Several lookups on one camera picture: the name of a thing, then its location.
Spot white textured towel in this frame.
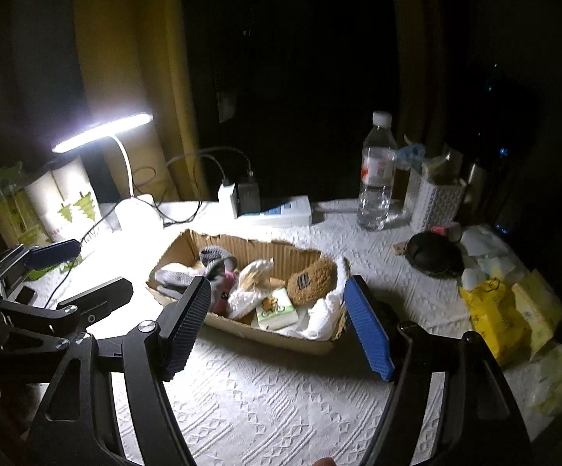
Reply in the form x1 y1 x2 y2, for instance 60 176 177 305
280 256 349 341

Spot grey dotted sock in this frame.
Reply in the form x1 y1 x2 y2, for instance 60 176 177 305
154 245 238 299

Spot brown plush toy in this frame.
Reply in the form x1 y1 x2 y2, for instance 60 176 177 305
286 257 337 306

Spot pink plush item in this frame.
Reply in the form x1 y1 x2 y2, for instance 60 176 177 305
209 271 238 316

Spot green paper bag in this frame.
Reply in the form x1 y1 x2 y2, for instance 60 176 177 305
0 162 51 248

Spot cotton swab bag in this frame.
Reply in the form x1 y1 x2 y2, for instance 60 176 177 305
227 258 285 320

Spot green white tissue pack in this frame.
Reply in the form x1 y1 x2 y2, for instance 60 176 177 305
256 288 299 331

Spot cardboard box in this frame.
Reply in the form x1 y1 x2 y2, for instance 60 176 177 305
147 230 349 356

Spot black round bowl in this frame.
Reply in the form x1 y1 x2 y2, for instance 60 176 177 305
404 231 464 278

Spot white desk lamp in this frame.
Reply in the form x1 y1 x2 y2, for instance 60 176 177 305
51 111 165 238

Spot clear water bottle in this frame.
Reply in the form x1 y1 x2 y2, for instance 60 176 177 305
358 111 398 231

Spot yellow plastic bag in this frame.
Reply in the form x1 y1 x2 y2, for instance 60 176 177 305
459 278 531 367

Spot crumpled white tissues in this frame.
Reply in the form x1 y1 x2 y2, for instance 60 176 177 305
459 225 518 291

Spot white perforated basket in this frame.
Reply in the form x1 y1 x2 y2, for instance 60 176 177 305
403 169 466 233

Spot white power adapter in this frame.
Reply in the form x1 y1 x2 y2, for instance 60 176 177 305
218 179 239 219

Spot white power strip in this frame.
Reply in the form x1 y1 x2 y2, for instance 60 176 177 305
238 196 312 228

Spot black power adapter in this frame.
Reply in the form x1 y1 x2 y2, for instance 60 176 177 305
237 170 261 216

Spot pale yellow tissue pack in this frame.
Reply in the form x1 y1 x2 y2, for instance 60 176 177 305
512 270 562 356

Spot yellow curtain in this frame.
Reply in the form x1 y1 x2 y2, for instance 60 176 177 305
73 0 210 201

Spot black charging cable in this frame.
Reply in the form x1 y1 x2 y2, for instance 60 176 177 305
42 146 256 310

